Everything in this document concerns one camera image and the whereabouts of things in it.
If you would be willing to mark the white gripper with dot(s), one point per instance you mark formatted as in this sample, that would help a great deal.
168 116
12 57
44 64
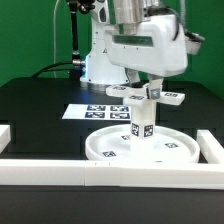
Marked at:
158 47

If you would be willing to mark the white cross-shaped table base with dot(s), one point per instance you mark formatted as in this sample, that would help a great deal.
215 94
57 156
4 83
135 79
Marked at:
140 96

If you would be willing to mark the white round table top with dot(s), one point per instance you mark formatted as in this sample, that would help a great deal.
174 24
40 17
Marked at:
114 143

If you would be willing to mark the white fiducial marker sheet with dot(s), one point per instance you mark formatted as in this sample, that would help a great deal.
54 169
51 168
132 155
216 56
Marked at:
97 112

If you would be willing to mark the white right fence piece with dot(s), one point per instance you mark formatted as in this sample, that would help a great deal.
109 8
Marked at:
211 149

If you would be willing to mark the white fence piece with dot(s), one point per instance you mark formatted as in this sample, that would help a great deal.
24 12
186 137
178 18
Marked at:
5 136
211 149

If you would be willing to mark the white left fence piece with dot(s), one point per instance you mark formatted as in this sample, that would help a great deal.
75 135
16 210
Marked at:
5 136

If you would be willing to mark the white front fence rail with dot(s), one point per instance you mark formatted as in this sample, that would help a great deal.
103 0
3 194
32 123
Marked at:
101 173

